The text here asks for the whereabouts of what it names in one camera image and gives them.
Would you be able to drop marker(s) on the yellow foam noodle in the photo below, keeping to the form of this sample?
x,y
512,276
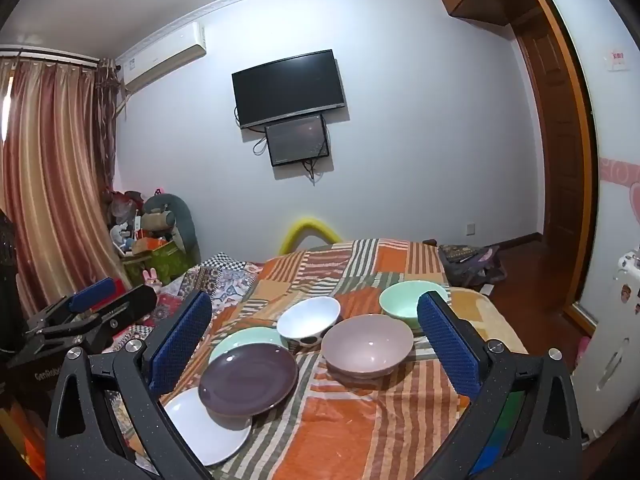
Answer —
x,y
310,225

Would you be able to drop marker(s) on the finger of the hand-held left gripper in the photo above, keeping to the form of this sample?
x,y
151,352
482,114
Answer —
x,y
92,294
127,310

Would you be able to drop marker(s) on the striped orange patchwork blanket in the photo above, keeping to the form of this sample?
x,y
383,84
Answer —
x,y
350,410

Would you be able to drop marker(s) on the pink bunny toy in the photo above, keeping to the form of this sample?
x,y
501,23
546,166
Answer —
x,y
151,280

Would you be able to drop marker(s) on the dark backpack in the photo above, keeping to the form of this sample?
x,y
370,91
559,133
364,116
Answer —
x,y
470,262

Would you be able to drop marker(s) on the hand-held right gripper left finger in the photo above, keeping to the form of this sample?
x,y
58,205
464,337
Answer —
x,y
180,347

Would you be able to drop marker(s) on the mint green bowl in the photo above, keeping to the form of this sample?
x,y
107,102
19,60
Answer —
x,y
400,300

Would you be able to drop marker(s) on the striped brown curtain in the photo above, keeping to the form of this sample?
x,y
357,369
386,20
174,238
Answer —
x,y
50,160

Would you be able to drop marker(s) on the white sliding wardrobe door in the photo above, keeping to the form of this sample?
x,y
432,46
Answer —
x,y
615,120

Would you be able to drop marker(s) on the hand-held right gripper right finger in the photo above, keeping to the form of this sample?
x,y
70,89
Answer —
x,y
450,347

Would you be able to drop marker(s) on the green storage box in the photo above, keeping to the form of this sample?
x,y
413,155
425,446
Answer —
x,y
160,262

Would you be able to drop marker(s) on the white bowl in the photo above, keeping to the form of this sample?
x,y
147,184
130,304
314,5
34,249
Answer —
x,y
307,317

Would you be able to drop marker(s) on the white wall outlet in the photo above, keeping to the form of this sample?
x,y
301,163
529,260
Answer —
x,y
469,229

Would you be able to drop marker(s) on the white suitcase with stickers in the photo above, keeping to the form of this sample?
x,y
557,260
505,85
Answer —
x,y
610,360

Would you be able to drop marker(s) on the pink bowl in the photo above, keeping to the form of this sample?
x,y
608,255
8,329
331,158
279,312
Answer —
x,y
367,345

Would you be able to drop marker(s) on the dark patterned curtain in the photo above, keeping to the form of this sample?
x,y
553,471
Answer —
x,y
106,110

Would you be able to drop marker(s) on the white plate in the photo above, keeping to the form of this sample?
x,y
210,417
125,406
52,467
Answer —
x,y
200,435

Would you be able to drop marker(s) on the white label sticker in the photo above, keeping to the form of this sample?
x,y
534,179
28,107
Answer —
x,y
617,60

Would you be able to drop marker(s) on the black wall television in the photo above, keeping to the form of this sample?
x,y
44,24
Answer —
x,y
290,87

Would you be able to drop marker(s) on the brown wooden door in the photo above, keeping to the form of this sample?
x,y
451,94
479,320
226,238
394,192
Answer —
x,y
550,135

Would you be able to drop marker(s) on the tan fleece blanket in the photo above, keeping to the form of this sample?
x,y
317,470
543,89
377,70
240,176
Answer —
x,y
480,310

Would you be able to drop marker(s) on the pile of toys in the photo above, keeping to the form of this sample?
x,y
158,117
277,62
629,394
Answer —
x,y
125,225

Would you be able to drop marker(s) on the small black wall monitor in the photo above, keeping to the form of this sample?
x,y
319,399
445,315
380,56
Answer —
x,y
297,140

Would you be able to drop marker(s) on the mint green plate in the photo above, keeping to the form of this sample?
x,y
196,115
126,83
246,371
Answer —
x,y
240,337

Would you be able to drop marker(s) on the white air conditioner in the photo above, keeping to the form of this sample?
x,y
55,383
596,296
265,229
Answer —
x,y
165,57

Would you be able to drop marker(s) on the purple plate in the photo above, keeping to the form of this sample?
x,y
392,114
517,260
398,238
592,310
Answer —
x,y
247,377

